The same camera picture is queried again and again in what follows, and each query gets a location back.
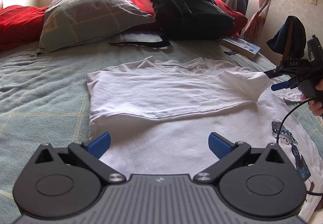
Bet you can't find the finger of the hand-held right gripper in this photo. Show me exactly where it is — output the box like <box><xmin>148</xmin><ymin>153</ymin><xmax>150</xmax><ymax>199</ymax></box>
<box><xmin>264</xmin><ymin>67</ymin><xmax>283</xmax><ymax>79</ymax></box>
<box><xmin>271</xmin><ymin>81</ymin><xmax>294</xmax><ymax>92</ymax></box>

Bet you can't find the red quilt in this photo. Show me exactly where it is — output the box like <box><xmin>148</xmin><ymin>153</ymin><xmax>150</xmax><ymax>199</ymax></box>
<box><xmin>0</xmin><ymin>0</ymin><xmax>248</xmax><ymax>50</ymax></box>

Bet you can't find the dark hanging jacket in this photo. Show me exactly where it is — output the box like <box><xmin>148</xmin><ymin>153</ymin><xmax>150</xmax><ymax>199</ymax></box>
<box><xmin>236</xmin><ymin>0</ymin><xmax>250</xmax><ymax>16</ymax></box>

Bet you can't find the white printed t-shirt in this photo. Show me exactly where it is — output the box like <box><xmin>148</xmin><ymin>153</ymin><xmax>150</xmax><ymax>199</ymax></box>
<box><xmin>86</xmin><ymin>56</ymin><xmax>319</xmax><ymax>223</ymax></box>

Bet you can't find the pale grey cloth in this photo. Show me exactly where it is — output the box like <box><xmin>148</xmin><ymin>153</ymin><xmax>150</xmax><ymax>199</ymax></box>
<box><xmin>115</xmin><ymin>32</ymin><xmax>171</xmax><ymax>49</ymax></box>

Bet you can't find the black backpack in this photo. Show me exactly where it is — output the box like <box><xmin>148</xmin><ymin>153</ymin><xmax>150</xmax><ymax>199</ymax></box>
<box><xmin>108</xmin><ymin>0</ymin><xmax>235</xmax><ymax>49</ymax></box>

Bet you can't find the paperback book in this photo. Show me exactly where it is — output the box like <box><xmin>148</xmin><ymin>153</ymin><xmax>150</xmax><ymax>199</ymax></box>
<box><xmin>221</xmin><ymin>37</ymin><xmax>261</xmax><ymax>60</ymax></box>

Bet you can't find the grey green pillow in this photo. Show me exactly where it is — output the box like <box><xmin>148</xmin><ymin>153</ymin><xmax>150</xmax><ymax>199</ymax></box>
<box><xmin>31</xmin><ymin>0</ymin><xmax>155</xmax><ymax>56</ymax></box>

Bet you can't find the dark blue garment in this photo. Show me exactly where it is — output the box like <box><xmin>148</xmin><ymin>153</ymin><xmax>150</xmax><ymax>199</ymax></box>
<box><xmin>267</xmin><ymin>15</ymin><xmax>307</xmax><ymax>59</ymax></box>

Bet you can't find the person's right hand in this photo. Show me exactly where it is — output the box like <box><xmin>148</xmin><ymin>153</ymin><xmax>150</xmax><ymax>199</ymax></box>
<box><xmin>301</xmin><ymin>79</ymin><xmax>323</xmax><ymax>116</ymax></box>

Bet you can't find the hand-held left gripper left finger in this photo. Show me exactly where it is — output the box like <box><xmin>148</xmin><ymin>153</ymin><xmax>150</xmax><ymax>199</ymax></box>
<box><xmin>35</xmin><ymin>131</ymin><xmax>127</xmax><ymax>184</ymax></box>

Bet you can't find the black cable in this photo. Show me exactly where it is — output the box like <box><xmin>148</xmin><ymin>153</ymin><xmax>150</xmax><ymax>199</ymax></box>
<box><xmin>275</xmin><ymin>99</ymin><xmax>323</xmax><ymax>195</ymax></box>

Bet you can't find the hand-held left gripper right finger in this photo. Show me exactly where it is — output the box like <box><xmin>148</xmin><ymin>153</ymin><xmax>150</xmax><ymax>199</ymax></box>
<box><xmin>194</xmin><ymin>132</ymin><xmax>286</xmax><ymax>185</ymax></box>

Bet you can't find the wooden chair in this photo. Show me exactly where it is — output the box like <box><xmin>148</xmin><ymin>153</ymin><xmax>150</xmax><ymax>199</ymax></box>
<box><xmin>281</xmin><ymin>22</ymin><xmax>294</xmax><ymax>62</ymax></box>

